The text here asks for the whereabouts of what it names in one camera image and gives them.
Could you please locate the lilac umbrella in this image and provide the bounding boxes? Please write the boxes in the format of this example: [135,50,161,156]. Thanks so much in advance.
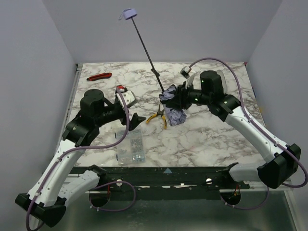
[119,8,186,126]

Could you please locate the beige umbrella case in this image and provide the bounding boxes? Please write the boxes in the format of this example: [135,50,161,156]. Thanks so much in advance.
[217,70,228,94]

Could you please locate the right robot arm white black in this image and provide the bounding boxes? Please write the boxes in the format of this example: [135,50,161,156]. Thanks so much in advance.
[176,71,301,189]

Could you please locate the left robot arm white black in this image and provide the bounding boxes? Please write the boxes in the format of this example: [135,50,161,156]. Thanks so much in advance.
[15,85,146,231]

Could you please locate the yellow black needle-nose pliers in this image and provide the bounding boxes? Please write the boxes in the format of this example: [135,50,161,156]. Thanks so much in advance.
[146,105,167,129]

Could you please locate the clear plastic screw box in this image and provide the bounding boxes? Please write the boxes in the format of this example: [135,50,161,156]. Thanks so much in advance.
[116,128,145,166]

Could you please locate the red black utility knife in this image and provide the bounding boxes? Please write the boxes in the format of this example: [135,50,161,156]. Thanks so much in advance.
[87,72,112,81]

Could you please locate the small black bar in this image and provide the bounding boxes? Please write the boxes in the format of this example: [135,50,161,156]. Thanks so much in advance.
[151,68,159,77]

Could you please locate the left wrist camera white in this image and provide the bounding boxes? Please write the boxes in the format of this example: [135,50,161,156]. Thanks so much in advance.
[116,85,137,108]

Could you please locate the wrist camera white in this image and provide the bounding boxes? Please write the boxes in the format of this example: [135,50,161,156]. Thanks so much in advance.
[116,85,137,108]
[180,66,195,89]

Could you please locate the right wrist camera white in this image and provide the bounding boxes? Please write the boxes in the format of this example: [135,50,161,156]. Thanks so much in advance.
[180,66,195,89]

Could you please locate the aluminium rail frame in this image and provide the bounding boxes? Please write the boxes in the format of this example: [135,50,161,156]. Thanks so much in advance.
[26,64,84,231]

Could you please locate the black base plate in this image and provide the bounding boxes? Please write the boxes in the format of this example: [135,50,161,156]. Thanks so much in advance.
[69,166,251,200]

